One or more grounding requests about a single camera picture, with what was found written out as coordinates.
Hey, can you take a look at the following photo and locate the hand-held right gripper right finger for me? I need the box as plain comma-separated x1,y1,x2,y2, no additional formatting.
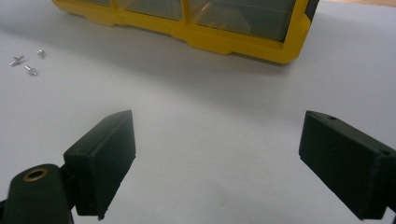
298,109,396,221

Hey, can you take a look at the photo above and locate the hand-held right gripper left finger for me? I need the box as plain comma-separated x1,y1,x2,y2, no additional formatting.
63,109,137,221

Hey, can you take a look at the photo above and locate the yellow drawer organizer cabinet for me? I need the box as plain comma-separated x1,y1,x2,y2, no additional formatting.
50,0,321,65

